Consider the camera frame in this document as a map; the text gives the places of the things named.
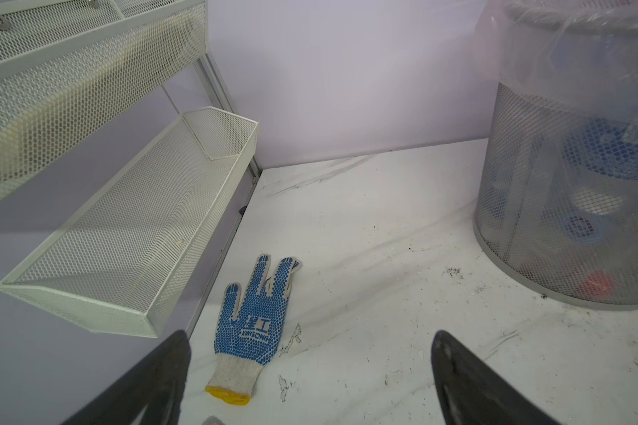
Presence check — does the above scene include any white mesh shelf tray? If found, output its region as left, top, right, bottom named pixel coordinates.
left=0, top=1, right=208, bottom=202
left=0, top=107, right=259, bottom=338

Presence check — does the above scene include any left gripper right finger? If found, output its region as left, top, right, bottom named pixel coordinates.
left=431, top=330, right=556, bottom=424

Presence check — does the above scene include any red label bottle red cap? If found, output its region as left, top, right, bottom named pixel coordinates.
left=578, top=271, right=615, bottom=300

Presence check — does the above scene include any grey mesh waste bin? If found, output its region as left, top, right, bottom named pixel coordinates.
left=472, top=0, right=638, bottom=312

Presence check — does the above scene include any white mesh lower shelf tray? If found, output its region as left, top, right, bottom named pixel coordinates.
left=0, top=107, right=259, bottom=338

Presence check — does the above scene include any clear plastic bin liner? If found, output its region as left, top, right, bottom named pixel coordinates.
left=471, top=1, right=638, bottom=125

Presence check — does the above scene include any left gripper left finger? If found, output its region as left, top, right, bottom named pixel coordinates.
left=65, top=330, right=191, bottom=424

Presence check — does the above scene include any white mesh upper shelf tray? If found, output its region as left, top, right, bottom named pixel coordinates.
left=0, top=1, right=208, bottom=202

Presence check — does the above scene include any blue dotted work glove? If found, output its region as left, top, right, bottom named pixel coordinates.
left=205, top=254, right=302, bottom=406

